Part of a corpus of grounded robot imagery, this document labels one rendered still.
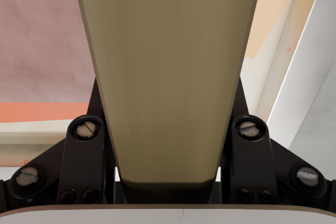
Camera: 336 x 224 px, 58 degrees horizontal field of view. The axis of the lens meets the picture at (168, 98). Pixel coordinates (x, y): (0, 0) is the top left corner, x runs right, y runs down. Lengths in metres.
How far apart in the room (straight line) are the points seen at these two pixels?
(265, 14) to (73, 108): 0.23
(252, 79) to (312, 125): 1.83
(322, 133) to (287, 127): 1.91
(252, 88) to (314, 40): 0.10
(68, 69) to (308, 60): 0.23
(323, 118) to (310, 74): 1.83
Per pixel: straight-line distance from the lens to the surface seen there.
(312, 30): 0.26
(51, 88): 0.35
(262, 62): 0.32
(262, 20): 0.29
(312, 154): 2.45
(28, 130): 0.43
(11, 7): 0.30
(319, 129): 2.21
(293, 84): 0.30
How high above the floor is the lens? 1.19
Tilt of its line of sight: 43 degrees down
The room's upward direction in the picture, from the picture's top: 180 degrees counter-clockwise
